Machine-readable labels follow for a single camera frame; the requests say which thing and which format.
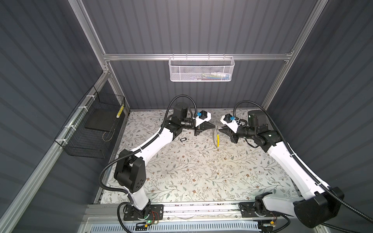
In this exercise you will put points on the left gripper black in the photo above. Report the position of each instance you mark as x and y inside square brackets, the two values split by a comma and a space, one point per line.
[198, 129]

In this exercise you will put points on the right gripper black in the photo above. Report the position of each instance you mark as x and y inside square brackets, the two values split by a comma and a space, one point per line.
[230, 133]

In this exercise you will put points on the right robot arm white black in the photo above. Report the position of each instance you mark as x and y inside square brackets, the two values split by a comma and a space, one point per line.
[314, 205]

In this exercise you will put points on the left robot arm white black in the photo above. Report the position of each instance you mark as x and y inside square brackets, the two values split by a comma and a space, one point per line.
[130, 171]

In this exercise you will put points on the items inside white basket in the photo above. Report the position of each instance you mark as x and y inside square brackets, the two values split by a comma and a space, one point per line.
[215, 76]

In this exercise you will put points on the yellow marker in basket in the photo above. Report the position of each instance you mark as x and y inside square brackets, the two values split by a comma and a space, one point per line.
[120, 111]

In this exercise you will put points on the black pad in basket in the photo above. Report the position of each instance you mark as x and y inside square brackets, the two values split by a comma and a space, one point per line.
[102, 120]

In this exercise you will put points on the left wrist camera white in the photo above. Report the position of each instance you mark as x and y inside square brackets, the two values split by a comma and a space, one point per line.
[202, 117]

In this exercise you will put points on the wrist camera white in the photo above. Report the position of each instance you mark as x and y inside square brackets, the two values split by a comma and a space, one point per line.
[231, 122]
[202, 117]

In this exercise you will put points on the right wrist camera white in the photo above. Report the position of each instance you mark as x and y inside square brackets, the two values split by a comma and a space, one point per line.
[231, 122]

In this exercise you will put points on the white wire mesh basket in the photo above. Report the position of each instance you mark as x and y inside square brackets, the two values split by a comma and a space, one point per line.
[182, 70]

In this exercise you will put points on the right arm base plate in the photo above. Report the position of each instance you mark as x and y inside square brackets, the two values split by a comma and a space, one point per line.
[247, 209]

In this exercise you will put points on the aluminium mounting rail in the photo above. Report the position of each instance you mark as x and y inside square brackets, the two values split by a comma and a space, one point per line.
[204, 211]

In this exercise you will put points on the white slotted cable duct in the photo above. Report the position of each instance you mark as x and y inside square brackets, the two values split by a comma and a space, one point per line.
[202, 226]

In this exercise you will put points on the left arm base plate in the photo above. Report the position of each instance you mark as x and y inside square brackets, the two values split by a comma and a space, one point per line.
[150, 212]

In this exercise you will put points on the black wire basket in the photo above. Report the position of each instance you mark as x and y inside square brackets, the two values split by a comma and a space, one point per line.
[78, 141]

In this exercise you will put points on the aluminium frame crossbar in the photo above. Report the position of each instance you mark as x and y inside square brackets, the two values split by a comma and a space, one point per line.
[208, 56]

